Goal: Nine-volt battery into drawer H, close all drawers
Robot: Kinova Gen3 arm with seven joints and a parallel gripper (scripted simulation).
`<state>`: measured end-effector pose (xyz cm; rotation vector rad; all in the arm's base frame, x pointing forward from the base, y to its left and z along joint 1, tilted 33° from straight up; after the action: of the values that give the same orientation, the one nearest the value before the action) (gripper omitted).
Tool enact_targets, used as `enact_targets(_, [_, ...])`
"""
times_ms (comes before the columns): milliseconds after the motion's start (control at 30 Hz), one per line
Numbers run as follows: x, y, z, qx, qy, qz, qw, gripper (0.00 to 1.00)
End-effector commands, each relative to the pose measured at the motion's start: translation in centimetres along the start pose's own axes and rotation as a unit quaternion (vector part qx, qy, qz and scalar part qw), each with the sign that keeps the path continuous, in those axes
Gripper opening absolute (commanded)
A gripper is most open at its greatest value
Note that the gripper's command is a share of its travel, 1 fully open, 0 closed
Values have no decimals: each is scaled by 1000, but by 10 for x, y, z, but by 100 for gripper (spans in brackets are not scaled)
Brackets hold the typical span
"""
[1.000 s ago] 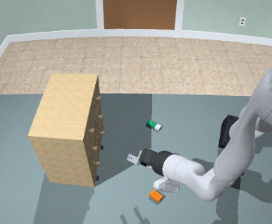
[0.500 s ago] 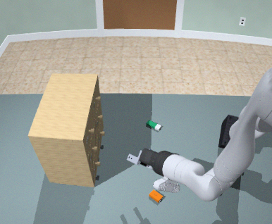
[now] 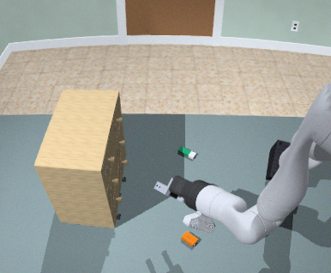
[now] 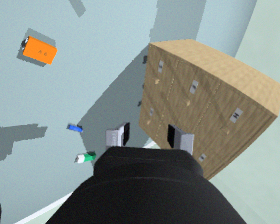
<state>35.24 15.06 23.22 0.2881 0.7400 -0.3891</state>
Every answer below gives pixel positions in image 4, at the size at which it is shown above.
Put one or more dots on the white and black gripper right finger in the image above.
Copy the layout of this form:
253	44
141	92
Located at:
178	139

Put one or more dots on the wooden drawer front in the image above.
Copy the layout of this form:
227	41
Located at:
233	114
208	161
155	115
193	93
162	140
162	67

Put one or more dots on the orange rectangular block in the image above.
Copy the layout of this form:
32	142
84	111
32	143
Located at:
39	50

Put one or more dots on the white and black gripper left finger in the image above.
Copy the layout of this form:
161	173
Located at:
117	136

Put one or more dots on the light wooden chest of drawers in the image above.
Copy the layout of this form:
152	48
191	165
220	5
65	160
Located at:
250	83

